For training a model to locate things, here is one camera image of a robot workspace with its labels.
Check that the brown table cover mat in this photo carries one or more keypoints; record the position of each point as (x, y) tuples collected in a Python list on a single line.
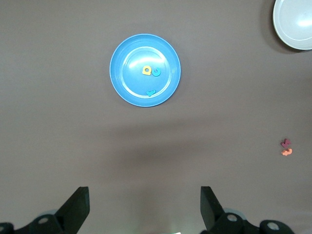
[(48, 97)]

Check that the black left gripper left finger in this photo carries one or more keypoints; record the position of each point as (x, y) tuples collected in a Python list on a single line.
[(64, 217)]

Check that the blue plate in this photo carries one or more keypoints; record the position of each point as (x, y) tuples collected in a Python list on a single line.
[(136, 83)]

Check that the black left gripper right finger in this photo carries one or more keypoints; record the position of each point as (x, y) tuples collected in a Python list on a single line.
[(217, 219)]

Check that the teal thin letter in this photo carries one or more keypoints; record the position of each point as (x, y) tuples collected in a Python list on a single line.
[(151, 92)]

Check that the teal letter c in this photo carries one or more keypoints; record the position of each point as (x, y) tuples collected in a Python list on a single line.
[(156, 72)]

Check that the dark red letter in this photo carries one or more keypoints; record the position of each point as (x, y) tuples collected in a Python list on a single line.
[(286, 143)]

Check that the beige plate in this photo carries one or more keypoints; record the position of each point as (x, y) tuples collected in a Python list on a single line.
[(295, 24)]

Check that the yellow letter d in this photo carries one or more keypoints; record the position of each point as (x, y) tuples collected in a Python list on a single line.
[(147, 70)]

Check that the orange letter r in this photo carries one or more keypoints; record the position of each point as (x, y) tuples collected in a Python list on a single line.
[(286, 152)]

